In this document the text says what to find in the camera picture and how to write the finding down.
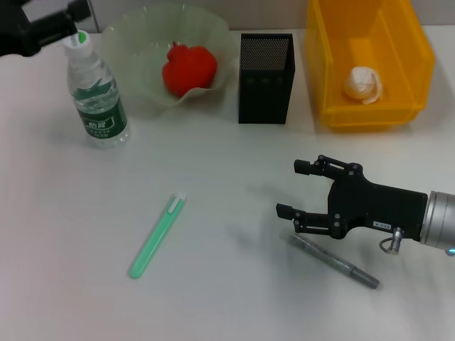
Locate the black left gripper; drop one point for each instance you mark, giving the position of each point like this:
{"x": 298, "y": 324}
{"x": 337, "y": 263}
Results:
{"x": 12, "y": 32}

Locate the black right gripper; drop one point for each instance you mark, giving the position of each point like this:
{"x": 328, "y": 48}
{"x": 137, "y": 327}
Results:
{"x": 377, "y": 209}

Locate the clear water bottle green label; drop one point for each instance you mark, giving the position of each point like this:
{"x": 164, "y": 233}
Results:
{"x": 99, "y": 106}

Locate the white garlic bulb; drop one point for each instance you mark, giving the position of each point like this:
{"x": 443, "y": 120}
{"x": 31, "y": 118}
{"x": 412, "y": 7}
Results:
{"x": 362, "y": 85}

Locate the green pen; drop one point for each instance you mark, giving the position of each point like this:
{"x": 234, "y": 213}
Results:
{"x": 156, "y": 241}

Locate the grey marker pen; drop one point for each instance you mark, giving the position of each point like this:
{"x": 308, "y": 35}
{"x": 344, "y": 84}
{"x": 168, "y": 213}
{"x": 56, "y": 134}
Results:
{"x": 330, "y": 259}

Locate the black mesh pen holder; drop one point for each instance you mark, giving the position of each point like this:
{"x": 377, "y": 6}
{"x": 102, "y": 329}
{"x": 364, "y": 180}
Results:
{"x": 266, "y": 103}

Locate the pale green glass bowl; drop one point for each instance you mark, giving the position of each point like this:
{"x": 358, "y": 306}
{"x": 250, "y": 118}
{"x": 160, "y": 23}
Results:
{"x": 135, "y": 42}

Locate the yellow plastic bin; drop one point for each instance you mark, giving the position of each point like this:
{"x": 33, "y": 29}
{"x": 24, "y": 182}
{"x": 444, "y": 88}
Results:
{"x": 373, "y": 117}

